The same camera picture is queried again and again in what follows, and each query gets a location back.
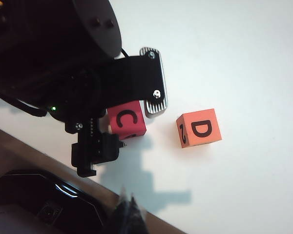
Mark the orange foam block letter D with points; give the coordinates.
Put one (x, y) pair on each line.
(200, 129)

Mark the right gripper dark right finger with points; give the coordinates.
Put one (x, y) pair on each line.
(138, 221)

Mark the pink foam block letter C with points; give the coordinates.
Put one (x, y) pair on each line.
(127, 122)

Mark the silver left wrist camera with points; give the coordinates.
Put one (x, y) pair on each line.
(157, 109)

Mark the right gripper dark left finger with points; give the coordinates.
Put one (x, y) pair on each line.
(122, 219)

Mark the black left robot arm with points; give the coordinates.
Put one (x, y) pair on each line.
(39, 48)

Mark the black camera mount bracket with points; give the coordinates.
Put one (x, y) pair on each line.
(136, 78)

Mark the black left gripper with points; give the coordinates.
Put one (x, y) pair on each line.
(75, 102)

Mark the black glossy base cover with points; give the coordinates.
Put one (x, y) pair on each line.
(27, 190)

